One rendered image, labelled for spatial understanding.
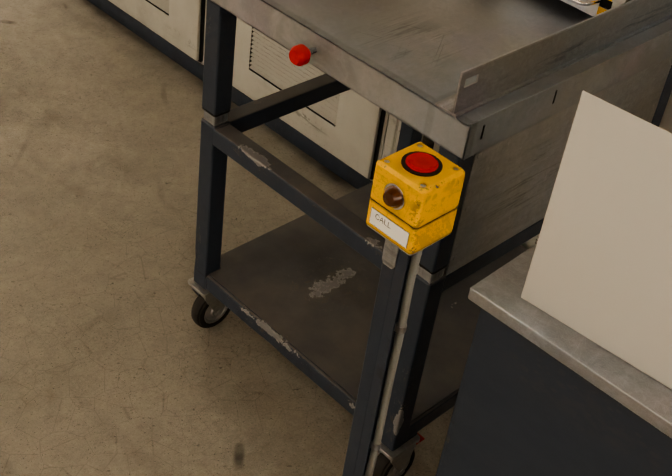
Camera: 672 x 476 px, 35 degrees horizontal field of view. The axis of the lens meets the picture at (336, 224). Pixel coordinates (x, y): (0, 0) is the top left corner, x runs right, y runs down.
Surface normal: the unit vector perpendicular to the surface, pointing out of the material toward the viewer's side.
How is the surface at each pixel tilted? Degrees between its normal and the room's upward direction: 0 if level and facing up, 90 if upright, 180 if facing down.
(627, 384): 0
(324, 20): 0
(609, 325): 90
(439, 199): 90
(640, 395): 0
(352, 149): 90
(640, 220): 90
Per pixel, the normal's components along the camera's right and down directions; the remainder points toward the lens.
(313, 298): 0.11, -0.79
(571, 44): 0.69, 0.51
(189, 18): -0.72, 0.36
